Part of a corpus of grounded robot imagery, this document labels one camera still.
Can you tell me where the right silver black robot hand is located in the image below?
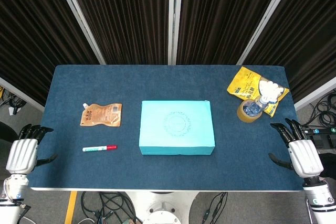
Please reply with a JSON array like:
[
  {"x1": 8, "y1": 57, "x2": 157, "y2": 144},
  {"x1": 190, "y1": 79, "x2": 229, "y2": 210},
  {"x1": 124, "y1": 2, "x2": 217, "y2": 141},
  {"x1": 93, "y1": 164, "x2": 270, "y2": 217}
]
[{"x1": 268, "y1": 118, "x2": 324, "y2": 178}]

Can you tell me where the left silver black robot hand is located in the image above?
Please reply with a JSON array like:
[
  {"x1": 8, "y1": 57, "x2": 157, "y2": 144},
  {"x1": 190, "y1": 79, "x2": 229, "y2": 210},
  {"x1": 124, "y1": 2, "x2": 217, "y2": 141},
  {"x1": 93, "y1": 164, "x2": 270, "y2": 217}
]
[{"x1": 5, "y1": 123, "x2": 58, "y2": 175}]

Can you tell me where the light blue shoe box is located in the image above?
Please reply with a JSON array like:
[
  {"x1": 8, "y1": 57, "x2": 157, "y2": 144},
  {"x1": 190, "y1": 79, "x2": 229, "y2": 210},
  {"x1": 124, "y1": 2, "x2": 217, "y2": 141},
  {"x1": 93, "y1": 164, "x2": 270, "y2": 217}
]
[{"x1": 138, "y1": 100, "x2": 216, "y2": 156}]

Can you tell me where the black power strip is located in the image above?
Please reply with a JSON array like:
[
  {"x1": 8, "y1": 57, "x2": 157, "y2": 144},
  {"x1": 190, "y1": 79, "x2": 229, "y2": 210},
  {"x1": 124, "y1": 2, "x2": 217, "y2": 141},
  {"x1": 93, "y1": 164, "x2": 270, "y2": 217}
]
[{"x1": 301, "y1": 126, "x2": 336, "y2": 136}]

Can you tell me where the brown packing tape roll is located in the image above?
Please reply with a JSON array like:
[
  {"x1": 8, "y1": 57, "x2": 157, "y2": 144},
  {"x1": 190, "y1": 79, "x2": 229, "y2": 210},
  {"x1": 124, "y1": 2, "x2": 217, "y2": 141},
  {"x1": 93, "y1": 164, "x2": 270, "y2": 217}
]
[{"x1": 237, "y1": 99, "x2": 264, "y2": 124}]

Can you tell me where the yellow floor tape strip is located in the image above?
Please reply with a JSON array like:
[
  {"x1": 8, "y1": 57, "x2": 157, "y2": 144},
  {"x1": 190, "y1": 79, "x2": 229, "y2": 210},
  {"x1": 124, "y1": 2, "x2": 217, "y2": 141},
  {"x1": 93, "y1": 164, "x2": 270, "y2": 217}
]
[{"x1": 64, "y1": 191, "x2": 78, "y2": 224}]

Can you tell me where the white marker with red cap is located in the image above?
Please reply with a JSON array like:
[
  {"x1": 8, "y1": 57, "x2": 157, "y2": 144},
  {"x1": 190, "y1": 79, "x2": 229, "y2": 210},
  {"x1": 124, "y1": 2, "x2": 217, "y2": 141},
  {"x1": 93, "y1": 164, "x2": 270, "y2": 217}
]
[{"x1": 82, "y1": 144, "x2": 118, "y2": 153}]

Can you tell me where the brown spout pouch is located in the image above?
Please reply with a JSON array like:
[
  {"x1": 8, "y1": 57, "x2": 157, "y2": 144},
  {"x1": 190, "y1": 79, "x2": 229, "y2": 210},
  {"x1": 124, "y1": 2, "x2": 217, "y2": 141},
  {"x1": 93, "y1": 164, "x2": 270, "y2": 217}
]
[{"x1": 79, "y1": 103, "x2": 123, "y2": 127}]

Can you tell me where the yellow snack bag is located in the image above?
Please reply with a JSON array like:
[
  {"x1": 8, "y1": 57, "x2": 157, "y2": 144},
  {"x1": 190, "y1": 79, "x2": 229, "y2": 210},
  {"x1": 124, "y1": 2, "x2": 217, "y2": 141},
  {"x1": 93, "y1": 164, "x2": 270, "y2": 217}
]
[{"x1": 227, "y1": 66, "x2": 290, "y2": 119}]

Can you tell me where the dark pleated screen panel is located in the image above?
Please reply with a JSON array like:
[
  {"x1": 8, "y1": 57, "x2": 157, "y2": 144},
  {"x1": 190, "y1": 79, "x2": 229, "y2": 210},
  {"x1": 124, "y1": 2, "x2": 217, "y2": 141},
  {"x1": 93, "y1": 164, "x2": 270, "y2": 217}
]
[
  {"x1": 173, "y1": 0, "x2": 299, "y2": 65},
  {"x1": 0, "y1": 0, "x2": 106, "y2": 112},
  {"x1": 236, "y1": 0, "x2": 336, "y2": 111},
  {"x1": 52, "y1": 0, "x2": 176, "y2": 65}
]

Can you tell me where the dark blue table mat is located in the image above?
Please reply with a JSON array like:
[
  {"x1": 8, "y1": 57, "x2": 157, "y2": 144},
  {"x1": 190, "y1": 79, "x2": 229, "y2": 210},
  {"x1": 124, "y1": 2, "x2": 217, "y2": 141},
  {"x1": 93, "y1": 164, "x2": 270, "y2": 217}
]
[{"x1": 26, "y1": 64, "x2": 312, "y2": 192}]

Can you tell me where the black floor cable bundle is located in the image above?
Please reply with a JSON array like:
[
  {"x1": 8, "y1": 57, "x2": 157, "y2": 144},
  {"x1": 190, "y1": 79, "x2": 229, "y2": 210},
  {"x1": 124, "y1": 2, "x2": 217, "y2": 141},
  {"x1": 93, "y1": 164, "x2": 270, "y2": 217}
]
[
  {"x1": 201, "y1": 191, "x2": 228, "y2": 224},
  {"x1": 307, "y1": 94, "x2": 336, "y2": 127},
  {"x1": 0, "y1": 87, "x2": 27, "y2": 116},
  {"x1": 80, "y1": 191, "x2": 137, "y2": 224}
]

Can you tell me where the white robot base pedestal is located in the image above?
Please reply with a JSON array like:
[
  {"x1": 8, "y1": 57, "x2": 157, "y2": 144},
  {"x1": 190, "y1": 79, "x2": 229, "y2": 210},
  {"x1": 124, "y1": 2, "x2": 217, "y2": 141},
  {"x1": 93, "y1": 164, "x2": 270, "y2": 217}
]
[{"x1": 123, "y1": 191, "x2": 200, "y2": 224}]

